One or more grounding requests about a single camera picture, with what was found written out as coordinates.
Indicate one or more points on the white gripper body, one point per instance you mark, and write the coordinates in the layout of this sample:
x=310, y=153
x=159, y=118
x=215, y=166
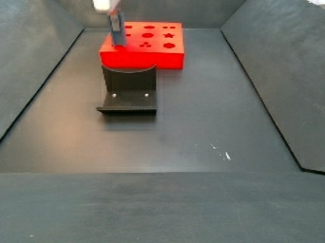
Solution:
x=104, y=5

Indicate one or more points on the blue arch object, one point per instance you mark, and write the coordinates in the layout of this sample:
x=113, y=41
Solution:
x=117, y=32

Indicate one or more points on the red shape sorter block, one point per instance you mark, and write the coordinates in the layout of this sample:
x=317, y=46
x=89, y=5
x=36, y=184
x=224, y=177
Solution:
x=155, y=43

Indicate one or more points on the black curved holder stand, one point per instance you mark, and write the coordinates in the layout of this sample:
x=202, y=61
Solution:
x=131, y=90

